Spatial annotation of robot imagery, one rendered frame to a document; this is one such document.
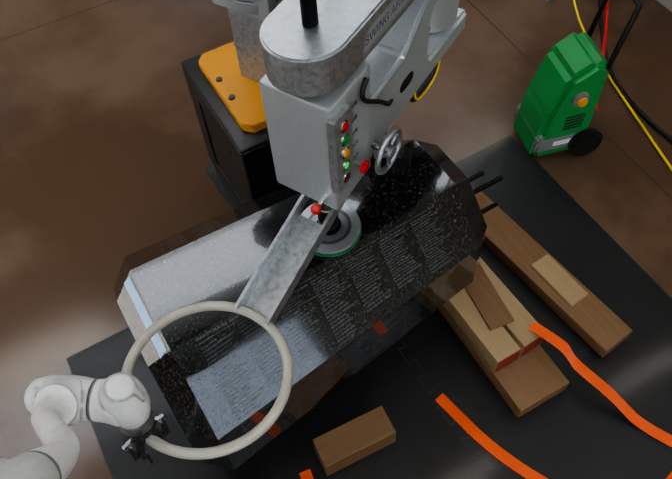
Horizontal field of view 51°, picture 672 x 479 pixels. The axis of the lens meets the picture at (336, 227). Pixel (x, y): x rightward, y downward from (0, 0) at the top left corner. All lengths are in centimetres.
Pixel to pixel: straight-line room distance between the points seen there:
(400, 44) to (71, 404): 129
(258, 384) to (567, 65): 202
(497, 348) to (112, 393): 164
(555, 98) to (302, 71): 198
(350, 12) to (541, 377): 178
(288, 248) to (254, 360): 38
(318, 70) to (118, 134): 245
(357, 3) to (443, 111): 215
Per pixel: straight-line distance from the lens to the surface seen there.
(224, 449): 196
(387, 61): 206
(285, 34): 171
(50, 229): 372
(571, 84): 342
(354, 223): 235
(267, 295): 217
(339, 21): 173
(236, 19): 276
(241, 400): 233
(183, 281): 235
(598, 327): 316
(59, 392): 180
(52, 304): 348
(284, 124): 188
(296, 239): 220
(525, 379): 297
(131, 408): 177
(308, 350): 235
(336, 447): 278
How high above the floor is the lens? 279
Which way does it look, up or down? 56 degrees down
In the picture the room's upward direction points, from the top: 4 degrees counter-clockwise
